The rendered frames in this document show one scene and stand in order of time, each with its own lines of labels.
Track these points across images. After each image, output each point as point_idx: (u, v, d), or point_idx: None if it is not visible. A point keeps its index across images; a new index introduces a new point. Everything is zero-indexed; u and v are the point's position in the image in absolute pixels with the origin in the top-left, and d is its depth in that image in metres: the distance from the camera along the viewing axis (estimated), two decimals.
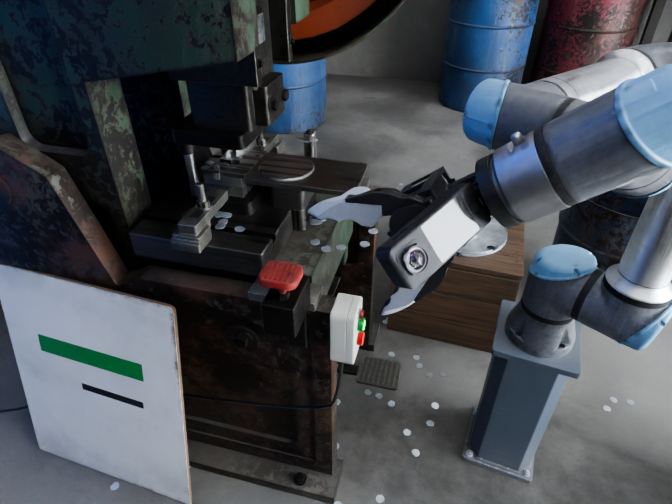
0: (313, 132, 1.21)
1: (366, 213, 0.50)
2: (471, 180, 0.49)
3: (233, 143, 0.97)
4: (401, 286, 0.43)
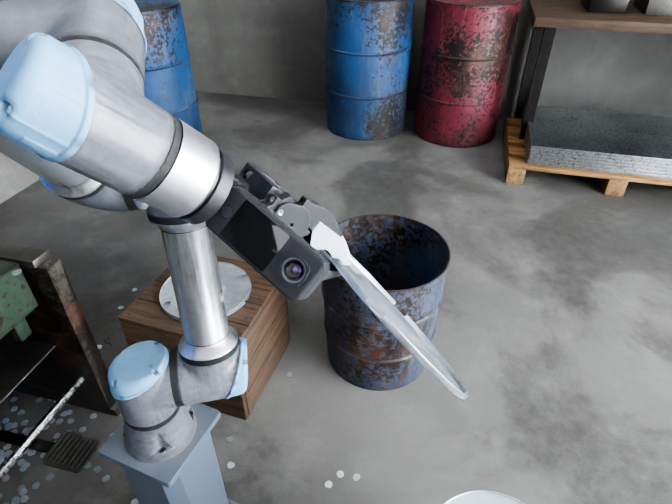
0: None
1: None
2: None
3: None
4: (325, 272, 0.42)
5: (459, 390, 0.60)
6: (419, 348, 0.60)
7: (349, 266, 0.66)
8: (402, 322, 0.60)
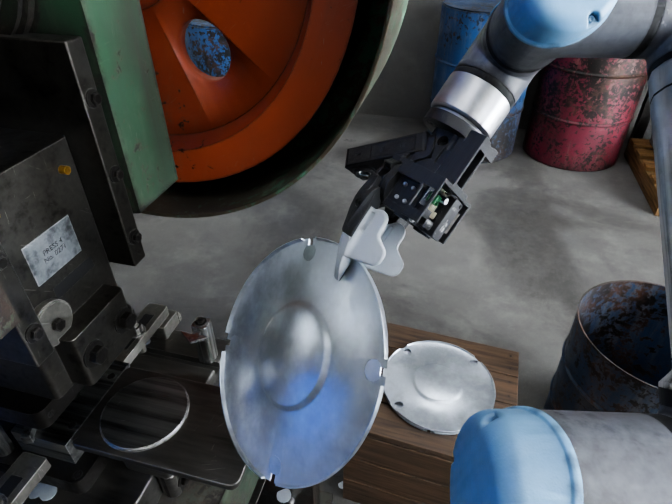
0: (206, 322, 0.83)
1: None
2: None
3: (29, 421, 0.58)
4: (346, 158, 0.60)
5: (232, 336, 0.68)
6: (265, 324, 0.63)
7: (340, 358, 0.53)
8: (281, 318, 0.60)
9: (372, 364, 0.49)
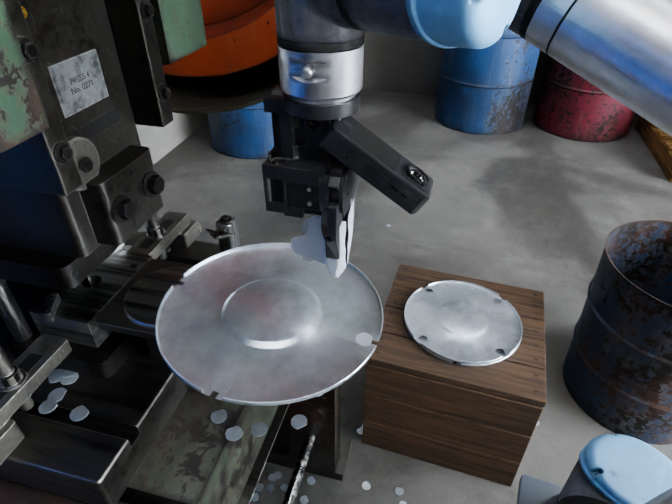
0: (231, 220, 0.79)
1: (342, 234, 0.51)
2: (293, 131, 0.46)
3: (52, 279, 0.54)
4: None
5: (188, 280, 0.67)
6: (241, 284, 0.67)
7: (330, 325, 0.62)
8: (268, 283, 0.67)
9: (364, 335, 0.61)
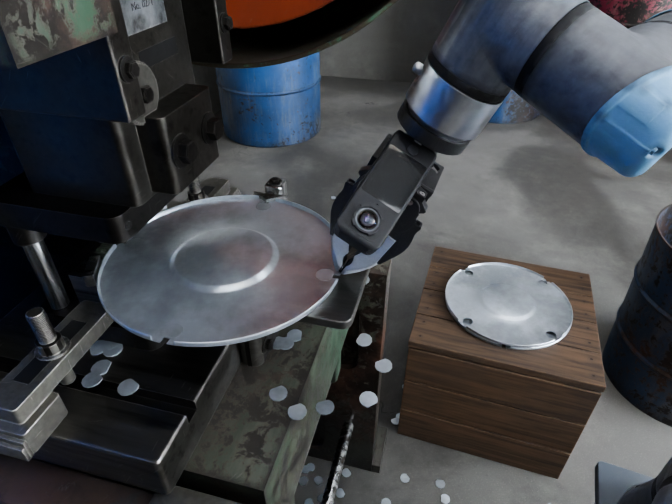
0: (281, 182, 0.72)
1: None
2: None
3: (103, 231, 0.47)
4: (366, 251, 0.42)
5: (133, 238, 0.63)
6: (191, 236, 0.63)
7: (288, 265, 0.58)
8: (219, 232, 0.63)
9: (325, 271, 0.57)
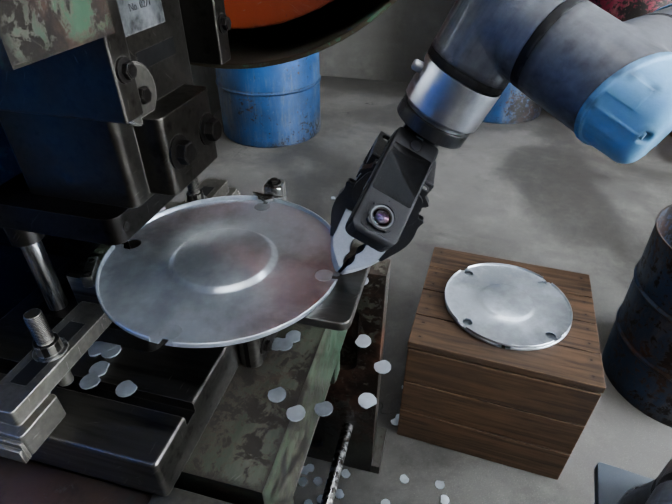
0: (280, 183, 0.72)
1: None
2: (407, 127, 0.49)
3: (100, 232, 0.47)
4: (382, 248, 0.42)
5: None
6: (190, 237, 0.63)
7: (287, 265, 0.58)
8: (218, 233, 0.63)
9: (324, 272, 0.57)
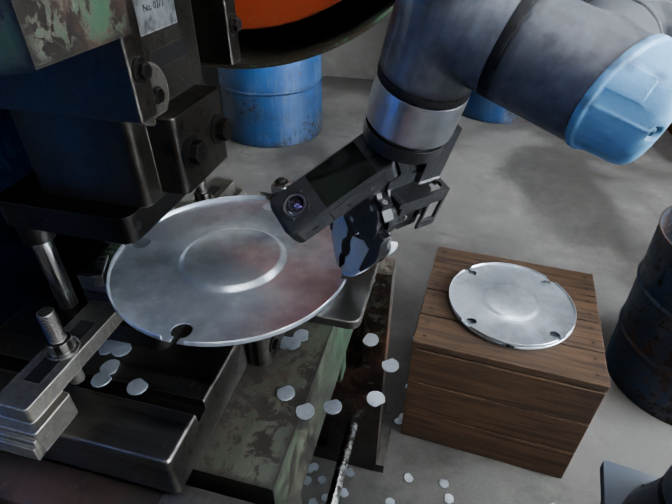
0: (288, 183, 0.72)
1: (339, 223, 0.52)
2: None
3: (113, 231, 0.48)
4: (288, 235, 0.43)
5: None
6: (184, 285, 0.55)
7: (253, 223, 0.66)
8: (191, 261, 0.58)
9: (266, 206, 0.69)
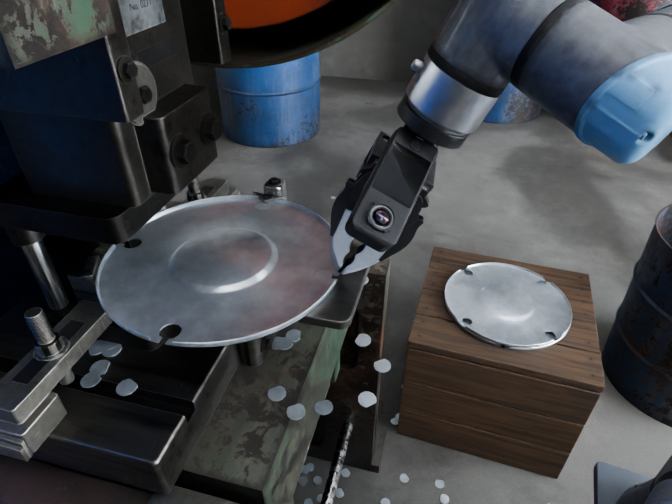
0: (280, 183, 0.72)
1: None
2: (407, 127, 0.49)
3: (101, 231, 0.47)
4: (382, 248, 0.42)
5: None
6: (174, 286, 0.55)
7: (245, 223, 0.66)
8: (182, 261, 0.58)
9: (258, 206, 0.69)
